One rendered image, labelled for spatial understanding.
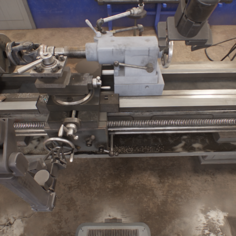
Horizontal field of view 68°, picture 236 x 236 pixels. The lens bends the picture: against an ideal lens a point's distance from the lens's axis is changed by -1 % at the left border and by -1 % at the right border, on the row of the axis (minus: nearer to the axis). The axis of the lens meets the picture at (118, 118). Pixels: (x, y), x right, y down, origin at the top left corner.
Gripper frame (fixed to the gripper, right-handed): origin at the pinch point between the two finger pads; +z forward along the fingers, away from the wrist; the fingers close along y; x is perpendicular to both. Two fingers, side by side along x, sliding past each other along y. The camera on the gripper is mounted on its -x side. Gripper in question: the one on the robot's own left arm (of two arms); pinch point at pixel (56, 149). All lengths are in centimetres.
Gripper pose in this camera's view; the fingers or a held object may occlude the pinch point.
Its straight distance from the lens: 92.5
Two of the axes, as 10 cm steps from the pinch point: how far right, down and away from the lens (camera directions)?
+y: -9.0, 2.9, 3.3
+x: 4.4, 5.7, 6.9
